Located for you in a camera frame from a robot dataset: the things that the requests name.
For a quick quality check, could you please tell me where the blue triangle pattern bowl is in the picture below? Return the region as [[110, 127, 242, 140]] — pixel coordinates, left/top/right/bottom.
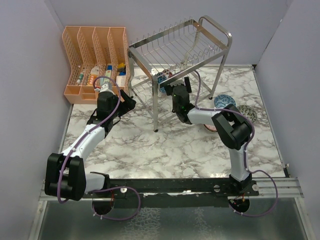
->
[[157, 73, 167, 84]]

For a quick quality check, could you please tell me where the stainless steel dish rack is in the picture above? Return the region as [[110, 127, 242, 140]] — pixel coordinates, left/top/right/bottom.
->
[[128, 15, 233, 132]]

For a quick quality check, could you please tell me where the pink dotted pattern bowl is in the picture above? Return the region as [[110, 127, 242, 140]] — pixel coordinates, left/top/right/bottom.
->
[[204, 124, 217, 132]]

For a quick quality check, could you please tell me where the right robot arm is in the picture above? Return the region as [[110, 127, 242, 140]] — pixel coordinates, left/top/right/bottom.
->
[[164, 83, 254, 196]]

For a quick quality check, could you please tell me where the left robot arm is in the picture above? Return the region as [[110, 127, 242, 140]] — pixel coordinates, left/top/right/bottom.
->
[[44, 90, 136, 202]]

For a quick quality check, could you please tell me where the green white box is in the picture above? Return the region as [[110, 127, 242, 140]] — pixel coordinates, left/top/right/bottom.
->
[[103, 64, 113, 82]]

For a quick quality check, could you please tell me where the white glue tube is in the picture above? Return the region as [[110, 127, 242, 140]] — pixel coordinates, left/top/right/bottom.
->
[[76, 71, 85, 86]]

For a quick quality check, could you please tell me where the blue floral bowl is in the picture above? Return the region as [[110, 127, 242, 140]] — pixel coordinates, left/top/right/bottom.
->
[[214, 94, 237, 109]]

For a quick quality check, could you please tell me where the orange plastic file organizer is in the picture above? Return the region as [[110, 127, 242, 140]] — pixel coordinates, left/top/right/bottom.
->
[[62, 26, 131, 104]]

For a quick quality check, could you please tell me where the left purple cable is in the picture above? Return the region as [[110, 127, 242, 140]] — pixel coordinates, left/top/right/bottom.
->
[[56, 76, 142, 221]]

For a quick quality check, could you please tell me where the purple cable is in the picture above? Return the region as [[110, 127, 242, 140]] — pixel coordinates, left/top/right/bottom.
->
[[56, 76, 142, 221], [193, 69, 279, 217]]

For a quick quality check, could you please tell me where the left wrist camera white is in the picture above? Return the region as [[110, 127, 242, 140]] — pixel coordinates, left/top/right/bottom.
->
[[94, 82, 114, 94]]

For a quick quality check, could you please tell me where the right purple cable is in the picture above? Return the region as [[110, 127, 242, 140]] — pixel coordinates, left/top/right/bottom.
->
[[193, 69, 279, 217]]

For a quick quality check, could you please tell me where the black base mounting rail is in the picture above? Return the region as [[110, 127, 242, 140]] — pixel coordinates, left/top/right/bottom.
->
[[49, 172, 261, 208]]

